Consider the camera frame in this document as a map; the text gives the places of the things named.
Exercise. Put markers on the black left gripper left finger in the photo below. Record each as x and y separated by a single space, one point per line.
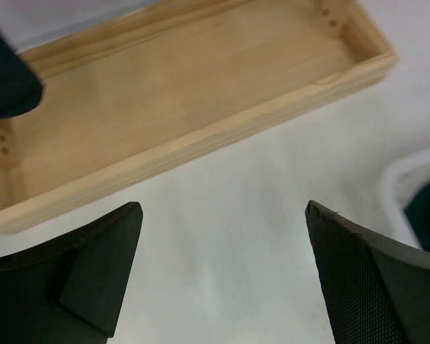
70 289

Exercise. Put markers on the wooden hanger stand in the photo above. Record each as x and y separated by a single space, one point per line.
143 93

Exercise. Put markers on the navy sock on right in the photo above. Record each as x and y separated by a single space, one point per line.
21 90

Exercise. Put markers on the white plastic basket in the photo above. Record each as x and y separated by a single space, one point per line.
397 186

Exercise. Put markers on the teal green sock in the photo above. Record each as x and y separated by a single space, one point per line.
418 214

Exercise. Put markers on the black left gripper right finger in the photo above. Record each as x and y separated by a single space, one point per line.
376 289

